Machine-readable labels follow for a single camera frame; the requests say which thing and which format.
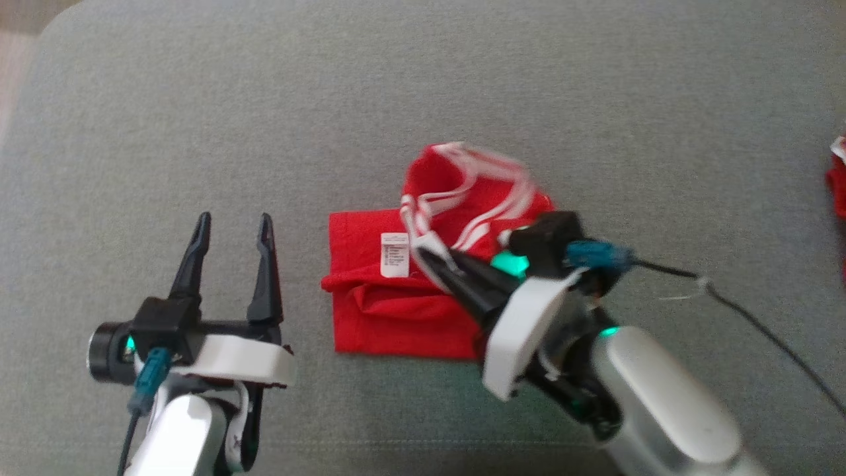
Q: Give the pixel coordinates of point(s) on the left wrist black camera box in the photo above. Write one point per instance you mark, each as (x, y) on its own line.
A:
(165, 324)

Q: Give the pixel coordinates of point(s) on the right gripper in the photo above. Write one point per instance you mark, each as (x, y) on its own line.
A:
(522, 330)

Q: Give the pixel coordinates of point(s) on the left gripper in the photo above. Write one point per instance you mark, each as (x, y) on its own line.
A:
(244, 357)

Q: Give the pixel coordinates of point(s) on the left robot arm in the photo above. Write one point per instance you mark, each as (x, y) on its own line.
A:
(185, 436)

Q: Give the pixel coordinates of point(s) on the red basketball jersey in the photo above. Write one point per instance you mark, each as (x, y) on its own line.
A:
(370, 317)

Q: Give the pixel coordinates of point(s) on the red cloth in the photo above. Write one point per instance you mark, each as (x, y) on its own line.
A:
(839, 192)

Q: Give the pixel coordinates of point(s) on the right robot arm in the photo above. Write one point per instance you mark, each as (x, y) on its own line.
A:
(661, 403)

